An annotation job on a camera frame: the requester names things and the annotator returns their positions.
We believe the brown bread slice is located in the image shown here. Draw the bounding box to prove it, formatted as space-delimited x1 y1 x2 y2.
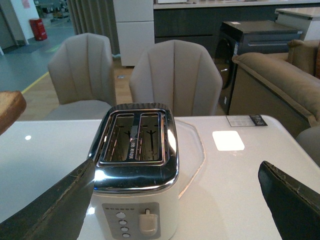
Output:
0 91 27 135

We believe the brown sofa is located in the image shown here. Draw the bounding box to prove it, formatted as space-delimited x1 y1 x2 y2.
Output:
229 39 320 137

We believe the beige right dining chair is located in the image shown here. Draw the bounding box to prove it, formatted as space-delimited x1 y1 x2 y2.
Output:
129 40 223 117

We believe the red bin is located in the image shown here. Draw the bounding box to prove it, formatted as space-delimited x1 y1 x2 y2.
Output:
29 18 48 41

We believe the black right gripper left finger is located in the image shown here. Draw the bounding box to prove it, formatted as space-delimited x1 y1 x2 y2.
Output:
0 158 95 240

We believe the white cabinet column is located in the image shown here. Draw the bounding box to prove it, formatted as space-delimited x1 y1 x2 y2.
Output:
113 0 155 67

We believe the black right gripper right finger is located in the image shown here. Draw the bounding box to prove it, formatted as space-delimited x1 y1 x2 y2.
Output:
258 161 320 240

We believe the white chrome toaster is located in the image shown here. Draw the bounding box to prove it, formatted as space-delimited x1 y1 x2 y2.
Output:
88 102 180 240

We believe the beige dining chair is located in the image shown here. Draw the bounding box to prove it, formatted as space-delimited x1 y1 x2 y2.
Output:
45 33 117 120
129 40 223 117

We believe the dark kitchen counter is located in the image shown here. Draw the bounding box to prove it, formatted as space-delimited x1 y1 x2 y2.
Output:
153 0 320 55

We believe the black white label sticker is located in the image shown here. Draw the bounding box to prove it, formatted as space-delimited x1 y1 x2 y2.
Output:
226 114 268 127

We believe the black appliance box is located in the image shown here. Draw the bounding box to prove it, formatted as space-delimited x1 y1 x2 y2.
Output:
214 20 304 115

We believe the beige left dining chair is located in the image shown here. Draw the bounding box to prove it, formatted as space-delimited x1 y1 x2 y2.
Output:
45 33 117 120

